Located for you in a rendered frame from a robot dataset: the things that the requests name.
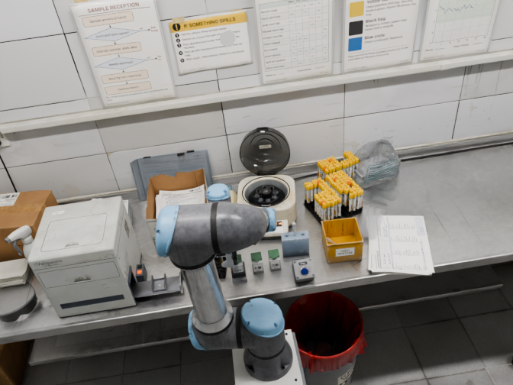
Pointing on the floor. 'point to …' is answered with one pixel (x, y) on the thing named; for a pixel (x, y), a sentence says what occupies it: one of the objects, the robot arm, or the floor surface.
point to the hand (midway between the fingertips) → (237, 263)
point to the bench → (496, 241)
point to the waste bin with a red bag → (345, 316)
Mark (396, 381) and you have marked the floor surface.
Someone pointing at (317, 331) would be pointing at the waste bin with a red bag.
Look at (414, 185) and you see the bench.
